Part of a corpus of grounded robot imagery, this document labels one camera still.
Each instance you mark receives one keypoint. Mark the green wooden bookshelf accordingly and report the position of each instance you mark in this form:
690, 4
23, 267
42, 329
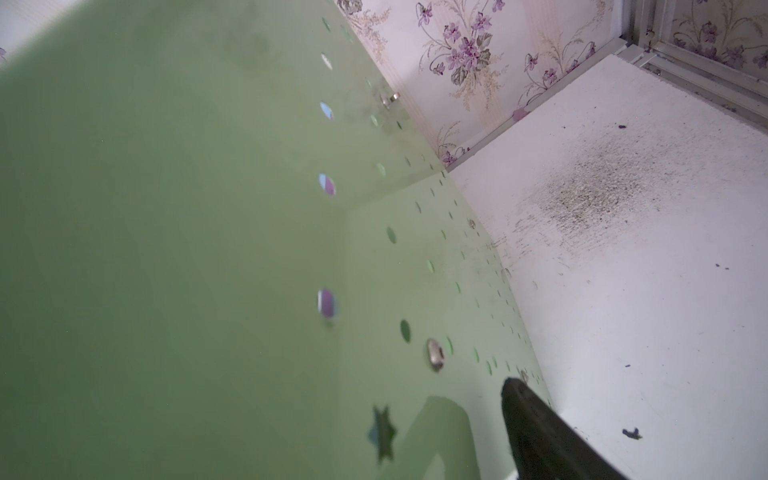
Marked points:
227, 253

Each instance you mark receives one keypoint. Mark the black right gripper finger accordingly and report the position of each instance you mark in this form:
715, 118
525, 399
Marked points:
543, 446

